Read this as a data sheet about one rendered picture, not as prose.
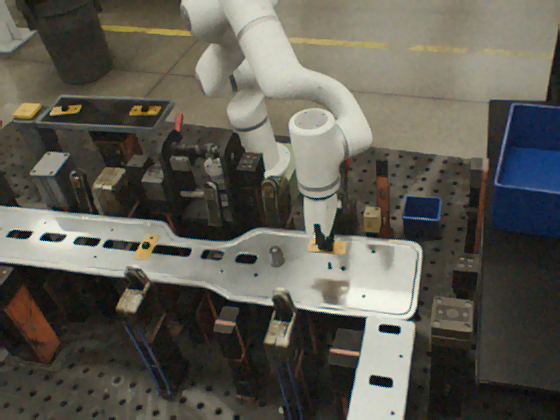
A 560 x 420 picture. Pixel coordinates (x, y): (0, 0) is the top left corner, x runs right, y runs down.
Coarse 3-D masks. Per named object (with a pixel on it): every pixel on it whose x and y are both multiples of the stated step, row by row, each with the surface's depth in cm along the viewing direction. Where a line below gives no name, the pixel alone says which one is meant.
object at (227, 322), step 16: (224, 320) 132; (240, 320) 135; (224, 336) 131; (240, 336) 135; (224, 352) 136; (240, 352) 136; (240, 368) 141; (256, 368) 148; (240, 384) 145; (256, 384) 149; (240, 400) 150
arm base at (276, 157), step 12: (240, 132) 184; (252, 132) 183; (264, 132) 186; (252, 144) 187; (264, 144) 188; (276, 144) 203; (264, 156) 191; (276, 156) 195; (288, 156) 198; (276, 168) 195
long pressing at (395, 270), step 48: (0, 240) 160; (192, 240) 150; (240, 240) 148; (288, 240) 146; (336, 240) 143; (384, 240) 141; (240, 288) 137; (288, 288) 135; (336, 288) 133; (384, 288) 131
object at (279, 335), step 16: (272, 320) 124; (272, 336) 121; (288, 336) 120; (272, 352) 121; (288, 352) 121; (272, 368) 126; (288, 368) 124; (304, 368) 136; (288, 384) 131; (304, 384) 136; (288, 400) 136; (304, 400) 137; (320, 400) 147; (288, 416) 140; (304, 416) 138
